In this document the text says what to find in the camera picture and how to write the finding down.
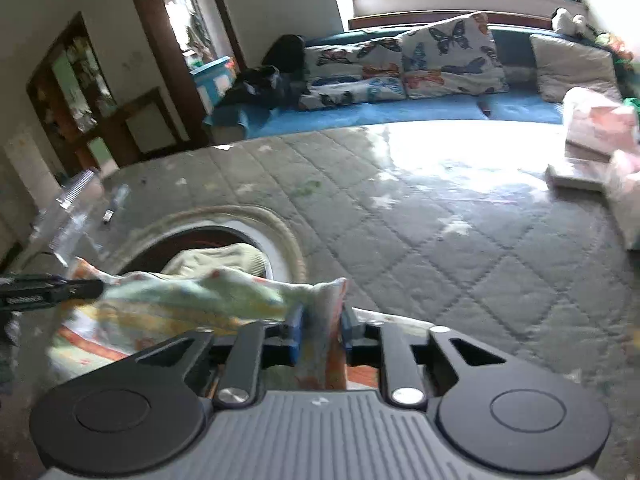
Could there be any patterned green children's jacket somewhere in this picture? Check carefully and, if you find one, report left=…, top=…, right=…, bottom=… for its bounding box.
left=46, top=243, right=376, bottom=389

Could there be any clear plastic container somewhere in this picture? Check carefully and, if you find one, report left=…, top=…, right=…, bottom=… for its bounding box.
left=26, top=168, right=105, bottom=266

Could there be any quilted grey star tablecloth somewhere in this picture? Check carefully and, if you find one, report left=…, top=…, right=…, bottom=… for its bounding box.
left=0, top=123, right=640, bottom=480

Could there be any dark wooden shelf cabinet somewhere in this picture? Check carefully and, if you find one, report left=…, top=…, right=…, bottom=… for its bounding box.
left=26, top=14, right=117, bottom=176

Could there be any blue white cabinet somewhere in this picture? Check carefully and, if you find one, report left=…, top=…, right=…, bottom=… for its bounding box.
left=190, top=55, right=236, bottom=115

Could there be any small butterfly pillow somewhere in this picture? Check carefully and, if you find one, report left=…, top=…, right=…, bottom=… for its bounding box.
left=298, top=38, right=407, bottom=110

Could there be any blue bench cover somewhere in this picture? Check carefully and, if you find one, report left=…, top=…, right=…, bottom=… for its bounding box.
left=203, top=25, right=562, bottom=144

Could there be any large butterfly pillow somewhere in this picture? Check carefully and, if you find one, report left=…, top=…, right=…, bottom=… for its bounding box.
left=396, top=12, right=509, bottom=99

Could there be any pink tissue pack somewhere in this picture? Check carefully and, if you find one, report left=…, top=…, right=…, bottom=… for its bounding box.
left=562, top=87, right=639, bottom=155

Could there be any grey cushion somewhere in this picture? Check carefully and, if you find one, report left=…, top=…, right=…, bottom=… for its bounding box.
left=529, top=34, right=622, bottom=103

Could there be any green plastic bowl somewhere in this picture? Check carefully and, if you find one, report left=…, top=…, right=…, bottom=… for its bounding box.
left=623, top=96, right=640, bottom=116

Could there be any white plush toy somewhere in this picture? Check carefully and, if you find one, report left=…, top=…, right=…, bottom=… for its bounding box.
left=551, top=8, right=588, bottom=37

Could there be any orange green plush toy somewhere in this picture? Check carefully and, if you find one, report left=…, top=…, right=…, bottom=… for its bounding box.
left=596, top=32, right=634, bottom=63

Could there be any dark wooden door frame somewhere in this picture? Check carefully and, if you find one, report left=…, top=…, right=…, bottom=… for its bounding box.
left=134, top=0, right=244, bottom=148

